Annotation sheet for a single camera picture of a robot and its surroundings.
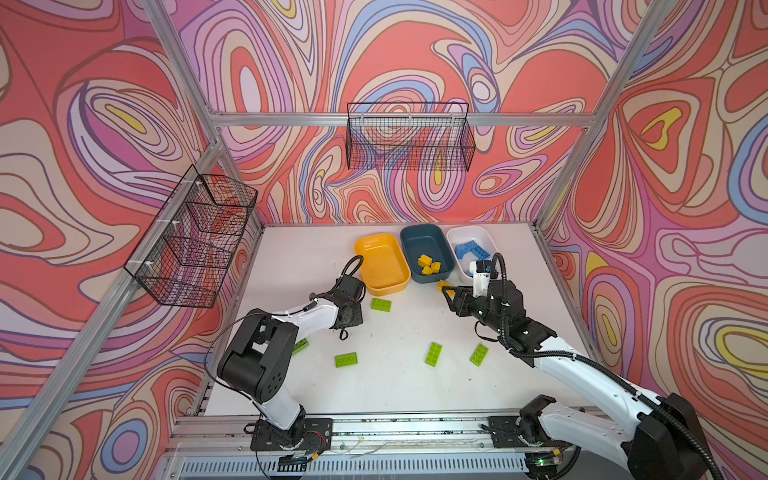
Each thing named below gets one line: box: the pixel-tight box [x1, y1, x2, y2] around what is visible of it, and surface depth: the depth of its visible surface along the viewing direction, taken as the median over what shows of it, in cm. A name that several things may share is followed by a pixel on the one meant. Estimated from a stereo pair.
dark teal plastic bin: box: [400, 224, 455, 284], surface depth 111 cm
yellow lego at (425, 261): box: [418, 254, 433, 268], surface depth 107 cm
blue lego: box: [454, 240, 490, 260], surface depth 111 cm
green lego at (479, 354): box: [469, 343, 489, 367], surface depth 87 cm
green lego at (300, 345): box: [292, 338, 309, 355], surface depth 88 cm
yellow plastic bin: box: [355, 233, 411, 297], surface depth 110 cm
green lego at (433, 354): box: [425, 342, 442, 367], surface depth 87 cm
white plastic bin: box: [446, 226, 499, 285], surface depth 111 cm
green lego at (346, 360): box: [335, 352, 358, 368], surface depth 86 cm
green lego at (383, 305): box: [371, 298, 393, 313], surface depth 98 cm
